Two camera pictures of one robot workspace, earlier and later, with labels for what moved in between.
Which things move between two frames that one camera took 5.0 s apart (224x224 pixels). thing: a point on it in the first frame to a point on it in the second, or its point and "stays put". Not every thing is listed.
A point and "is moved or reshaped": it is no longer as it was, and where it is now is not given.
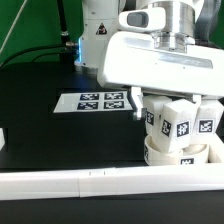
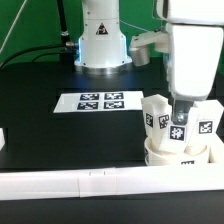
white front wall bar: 95,182 stays put
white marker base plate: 93,102 stays put
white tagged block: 154,105 is moved or reshaped
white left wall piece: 2,139 stays put
